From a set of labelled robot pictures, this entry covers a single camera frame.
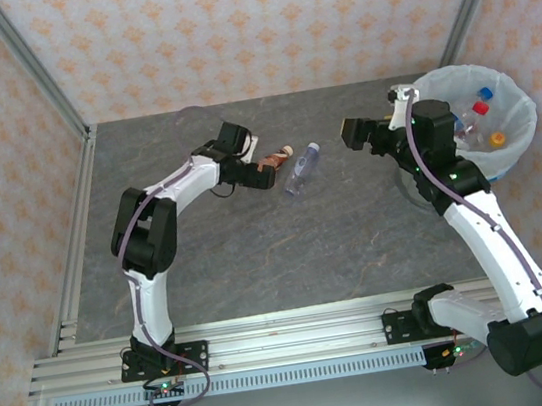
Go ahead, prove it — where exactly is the aluminium side rail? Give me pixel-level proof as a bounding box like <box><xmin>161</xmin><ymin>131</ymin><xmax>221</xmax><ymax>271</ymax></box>
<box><xmin>18</xmin><ymin>125</ymin><xmax>128</xmax><ymax>356</ymax></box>

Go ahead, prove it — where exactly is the blue-capped Pepsi bottle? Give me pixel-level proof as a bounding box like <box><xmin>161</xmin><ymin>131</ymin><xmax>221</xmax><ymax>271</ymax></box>
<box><xmin>446</xmin><ymin>85</ymin><xmax>501</xmax><ymax>136</ymax></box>

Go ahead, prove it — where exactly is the small circuit board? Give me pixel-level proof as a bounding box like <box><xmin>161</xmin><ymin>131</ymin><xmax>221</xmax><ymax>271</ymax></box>
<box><xmin>141</xmin><ymin>375</ymin><xmax>188</xmax><ymax>405</ymax></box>
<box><xmin>421</xmin><ymin>339</ymin><xmax>482</xmax><ymax>372</ymax></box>

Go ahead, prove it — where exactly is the white plastic bin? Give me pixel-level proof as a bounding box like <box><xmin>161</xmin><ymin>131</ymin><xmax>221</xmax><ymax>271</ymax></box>
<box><xmin>406</xmin><ymin>54</ymin><xmax>542</xmax><ymax>193</ymax></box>

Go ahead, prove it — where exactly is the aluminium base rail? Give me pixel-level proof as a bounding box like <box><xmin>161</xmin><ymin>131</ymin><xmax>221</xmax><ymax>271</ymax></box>
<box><xmin>22</xmin><ymin>274</ymin><xmax>542</xmax><ymax>400</ymax></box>

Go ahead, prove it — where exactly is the red-capped clear bottle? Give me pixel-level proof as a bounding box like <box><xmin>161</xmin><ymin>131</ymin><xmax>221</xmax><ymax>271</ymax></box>
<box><xmin>451</xmin><ymin>100</ymin><xmax>495</xmax><ymax>152</ymax></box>

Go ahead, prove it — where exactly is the slotted grey cable duct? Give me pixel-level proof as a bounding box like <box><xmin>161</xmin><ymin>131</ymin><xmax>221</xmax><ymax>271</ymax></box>
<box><xmin>49</xmin><ymin>339</ymin><xmax>482</xmax><ymax>406</ymax></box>

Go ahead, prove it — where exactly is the orange-capped plastic bottle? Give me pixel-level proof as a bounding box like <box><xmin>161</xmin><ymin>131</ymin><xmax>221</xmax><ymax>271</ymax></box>
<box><xmin>486</xmin><ymin>130</ymin><xmax>509</xmax><ymax>151</ymax></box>

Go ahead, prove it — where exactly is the grey round waste bin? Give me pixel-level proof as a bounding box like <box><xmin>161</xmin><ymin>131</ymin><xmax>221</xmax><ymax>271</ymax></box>
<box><xmin>390</xmin><ymin>148</ymin><xmax>521</xmax><ymax>210</ymax></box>

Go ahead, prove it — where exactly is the clear blue-tinted plastic bottle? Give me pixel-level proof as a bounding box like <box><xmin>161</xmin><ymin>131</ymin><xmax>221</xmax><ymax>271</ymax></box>
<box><xmin>276</xmin><ymin>141</ymin><xmax>328</xmax><ymax>198</ymax></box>

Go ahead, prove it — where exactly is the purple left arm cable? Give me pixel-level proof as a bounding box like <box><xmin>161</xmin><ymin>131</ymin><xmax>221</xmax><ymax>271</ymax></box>
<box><xmin>97</xmin><ymin>97</ymin><xmax>289</xmax><ymax>406</ymax></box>

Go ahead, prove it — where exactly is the brown tea plastic bottle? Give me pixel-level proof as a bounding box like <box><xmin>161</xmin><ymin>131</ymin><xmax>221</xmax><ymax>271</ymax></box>
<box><xmin>253</xmin><ymin>143</ymin><xmax>297</xmax><ymax>175</ymax></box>

